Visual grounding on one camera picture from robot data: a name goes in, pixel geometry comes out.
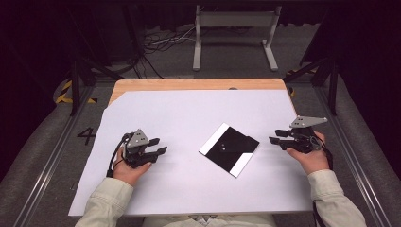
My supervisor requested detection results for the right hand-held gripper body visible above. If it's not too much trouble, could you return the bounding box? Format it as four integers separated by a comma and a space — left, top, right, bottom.
284, 115, 328, 155

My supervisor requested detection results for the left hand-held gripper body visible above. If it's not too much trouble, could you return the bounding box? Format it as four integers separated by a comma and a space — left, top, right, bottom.
121, 128, 159, 169

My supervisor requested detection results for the person's right hand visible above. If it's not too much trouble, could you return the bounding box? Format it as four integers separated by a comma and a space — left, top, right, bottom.
286, 131, 331, 176

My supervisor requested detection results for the person's left hand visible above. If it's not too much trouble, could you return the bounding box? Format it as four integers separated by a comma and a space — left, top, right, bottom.
112, 146, 153, 187

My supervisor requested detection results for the white table sheet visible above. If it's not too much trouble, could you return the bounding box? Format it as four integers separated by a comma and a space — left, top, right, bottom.
68, 89, 314, 218

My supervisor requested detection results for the black tripod stand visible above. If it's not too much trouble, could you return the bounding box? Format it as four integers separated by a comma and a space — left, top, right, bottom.
64, 6, 127, 117
283, 56, 340, 116

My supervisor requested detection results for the person's torso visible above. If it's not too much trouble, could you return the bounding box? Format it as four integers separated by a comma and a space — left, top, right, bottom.
141, 214, 278, 227

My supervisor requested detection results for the yellow-black floor tape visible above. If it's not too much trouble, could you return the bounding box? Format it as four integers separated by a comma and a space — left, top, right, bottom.
55, 79, 98, 105

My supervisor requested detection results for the grey metal stand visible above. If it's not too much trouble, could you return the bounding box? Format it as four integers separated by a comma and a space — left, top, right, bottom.
192, 4, 283, 72

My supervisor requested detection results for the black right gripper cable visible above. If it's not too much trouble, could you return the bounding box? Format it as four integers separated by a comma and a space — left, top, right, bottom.
311, 133, 335, 227

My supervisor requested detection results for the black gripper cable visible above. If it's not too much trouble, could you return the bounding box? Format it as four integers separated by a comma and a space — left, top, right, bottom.
106, 132, 134, 178
311, 133, 335, 227

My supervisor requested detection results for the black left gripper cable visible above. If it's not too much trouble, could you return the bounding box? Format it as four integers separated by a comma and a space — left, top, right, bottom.
106, 132, 134, 178

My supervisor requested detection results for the aluminium floor rail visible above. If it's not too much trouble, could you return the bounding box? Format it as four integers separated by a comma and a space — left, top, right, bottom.
315, 84, 393, 227
12, 84, 96, 227

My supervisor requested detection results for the bundle of floor cables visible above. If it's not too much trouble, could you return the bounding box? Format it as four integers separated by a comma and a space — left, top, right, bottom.
121, 24, 204, 79

